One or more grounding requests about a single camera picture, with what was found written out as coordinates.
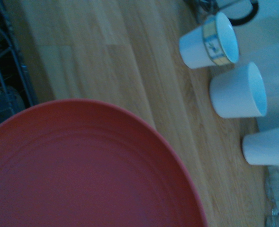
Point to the red plastic plate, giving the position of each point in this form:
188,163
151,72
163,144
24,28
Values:
82,170

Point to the white cup with patterned rim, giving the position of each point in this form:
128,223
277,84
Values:
196,49

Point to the wide white cup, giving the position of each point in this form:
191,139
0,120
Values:
234,94

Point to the small white cup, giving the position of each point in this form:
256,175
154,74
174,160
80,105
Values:
262,149

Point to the glass French press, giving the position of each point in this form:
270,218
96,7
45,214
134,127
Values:
224,6

